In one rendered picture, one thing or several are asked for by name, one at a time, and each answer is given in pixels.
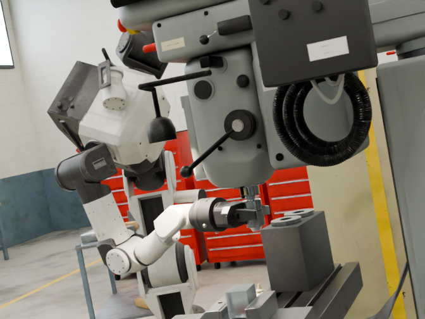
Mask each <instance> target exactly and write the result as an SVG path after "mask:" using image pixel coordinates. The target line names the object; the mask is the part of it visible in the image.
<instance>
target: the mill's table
mask: <svg viewBox="0 0 425 319"><path fill-rule="evenodd" d="M334 267H335V269H334V270H333V271H332V272H331V273H330V274H329V275H328V276H327V277H325V278H324V279H323V280H322V281H320V283H318V284H317V285H316V286H315V287H314V288H313V289H311V290H310V291H302V292H276V298H277V302H278V309H280V308H297V307H306V306H313V308H314V315H315V319H344V318H345V315H346V314H347V312H348V311H349V309H350V307H351V305H352V304H353V302H354V301H355V299H356V297H357V296H358V294H359V292H360V290H361V289H362V287H363V282H362V275H361V271H360V265H359V262H358V261H356V262H349V263H345V264H344V265H341V263H335V264H334Z"/></svg>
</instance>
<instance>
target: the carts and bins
mask: <svg viewBox="0 0 425 319"><path fill-rule="evenodd" d="M127 214H128V220H129V222H125V225H126V228H127V229H130V230H132V231H134V232H136V233H138V234H141V232H140V227H139V225H138V223H137V222H136V220H135V219H134V217H133V216H132V214H131V213H130V211H127ZM80 237H81V240H82V243H80V244H79V245H76V246H75V250H76V251H77V257H78V263H79V267H80V273H81V276H82V282H83V288H84V292H85V298H86V302H87V307H88V311H89V318H90V319H136V318H143V317H148V316H155V315H154V314H153V312H152V311H151V310H150V309H149V308H148V306H147V305H146V304H145V302H144V298H143V297H142V296H141V293H140V287H139V284H138V285H137V286H138V289H132V290H127V291H121V292H117V289H116V282H115V279H114V273H113V272H112V271H111V270H110V269H109V268H108V272H109V278H110V281H111V287H112V291H113V294H112V295H111V297H110V298H109V299H108V300H107V302H106V303H105V305H104V306H103V307H102V308H101V310H100V311H99V312H98V314H97V315H96V316H95V314H94V308H93V304H92V298H91V295H90V288H89V282H88V278H87V272H86V269H85V263H84V259H83V253H82V249H87V248H91V247H97V243H98V240H97V237H96V235H95V232H94V230H90V231H88V232H86V233H84V234H82V235H81V236H80Z"/></svg>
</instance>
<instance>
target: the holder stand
mask: <svg viewBox="0 0 425 319"><path fill-rule="evenodd" d="M261 237H262V244H263V248H264V254H265V259H266V265H267V269H268V275H269V282H270V286H271V291H275V292H302V291H310V290H311V289H313V288H314V287H315V286H316V285H317V284H318V283H320V281H322V280H323V279H324V278H325V277H327V276H328V275H329V274H330V273H331V272H332V271H333V270H334V269H335V267H334V264H333V257H332V253H331V246H330V239H329V235H328V229H327V224H326V218H325V214H324V211H314V210H313V209H302V210H295V211H290V212H288V213H285V214H284V217H281V218H277V219H274V220H271V224H270V225H268V226H267V227H264V228H263V229H261Z"/></svg>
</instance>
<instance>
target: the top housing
mask: <svg viewBox="0 0 425 319"><path fill-rule="evenodd" d="M229 1H234V0H144V1H141V2H137V3H134V4H130V5H126V6H122V7H119V8H118V14H119V18H120V22H121V24H122V26H123V27H125V28H127V29H130V30H139V31H146V32H153V29H152V25H153V23H154V22H155V21H157V20H161V19H164V18H169V17H172V16H176V15H180V14H184V13H188V12H191V11H195V10H198V9H202V8H207V7H210V6H214V5H217V4H222V3H226V2H229Z"/></svg>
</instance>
